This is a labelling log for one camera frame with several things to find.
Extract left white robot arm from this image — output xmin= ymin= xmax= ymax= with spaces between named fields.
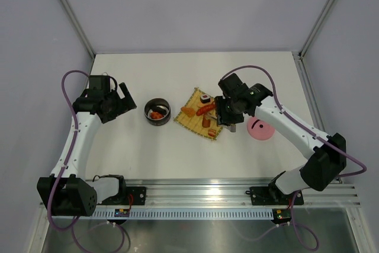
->
xmin=37 ymin=75 xmax=137 ymax=217

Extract bamboo mat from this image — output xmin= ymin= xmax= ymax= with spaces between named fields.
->
xmin=174 ymin=87 xmax=223 ymax=141

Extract purple cable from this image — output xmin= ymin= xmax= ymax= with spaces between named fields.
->
xmin=47 ymin=70 xmax=131 ymax=251
xmin=221 ymin=65 xmax=368 ymax=249

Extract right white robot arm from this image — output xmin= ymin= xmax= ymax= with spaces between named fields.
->
xmin=215 ymin=73 xmax=346 ymax=203

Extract frame post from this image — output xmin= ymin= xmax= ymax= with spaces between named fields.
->
xmin=298 ymin=0 xmax=338 ymax=60
xmin=58 ymin=0 xmax=96 ymax=61

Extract pink round lid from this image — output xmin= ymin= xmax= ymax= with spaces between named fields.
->
xmin=246 ymin=117 xmax=275 ymax=141

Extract black seaweed roll toy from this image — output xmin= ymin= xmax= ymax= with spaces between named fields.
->
xmin=152 ymin=105 xmax=168 ymax=114

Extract orange shrimp toy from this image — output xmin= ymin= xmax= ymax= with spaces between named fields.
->
xmin=150 ymin=111 xmax=164 ymax=120

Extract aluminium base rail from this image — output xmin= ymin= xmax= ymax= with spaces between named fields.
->
xmin=126 ymin=178 xmax=361 ymax=208

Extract right frame post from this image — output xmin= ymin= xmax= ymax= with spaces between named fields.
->
xmin=298 ymin=0 xmax=338 ymax=60

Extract red sausage toy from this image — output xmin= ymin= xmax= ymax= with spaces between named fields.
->
xmin=196 ymin=103 xmax=216 ymax=116

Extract white slotted cable duct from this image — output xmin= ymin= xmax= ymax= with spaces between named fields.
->
xmin=82 ymin=207 xmax=291 ymax=221

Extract metal tongs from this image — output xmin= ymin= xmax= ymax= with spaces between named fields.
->
xmin=205 ymin=113 xmax=236 ymax=133

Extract left frame post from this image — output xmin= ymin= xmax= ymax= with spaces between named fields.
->
xmin=58 ymin=0 xmax=96 ymax=61

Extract sushi roll toy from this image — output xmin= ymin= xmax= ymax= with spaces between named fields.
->
xmin=200 ymin=94 xmax=211 ymax=104

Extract round metal lunch box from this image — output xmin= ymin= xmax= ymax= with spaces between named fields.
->
xmin=144 ymin=98 xmax=171 ymax=126

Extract brown rectangular food toy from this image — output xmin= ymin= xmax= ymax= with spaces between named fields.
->
xmin=202 ymin=117 xmax=211 ymax=128

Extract orange cheese wedge toy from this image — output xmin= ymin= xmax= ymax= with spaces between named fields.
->
xmin=181 ymin=107 xmax=196 ymax=117

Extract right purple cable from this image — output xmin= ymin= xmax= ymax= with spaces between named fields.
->
xmin=221 ymin=65 xmax=368 ymax=249

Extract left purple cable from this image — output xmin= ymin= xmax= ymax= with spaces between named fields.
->
xmin=47 ymin=70 xmax=131 ymax=251

